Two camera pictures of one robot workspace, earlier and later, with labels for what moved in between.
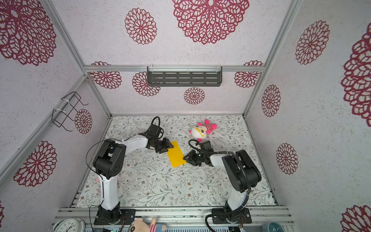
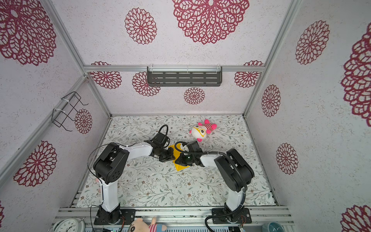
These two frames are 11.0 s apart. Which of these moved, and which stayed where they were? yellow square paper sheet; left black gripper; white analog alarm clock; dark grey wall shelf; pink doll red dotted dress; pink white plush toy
Moved: left black gripper; yellow square paper sheet
Stayed: white analog alarm clock; pink white plush toy; pink doll red dotted dress; dark grey wall shelf
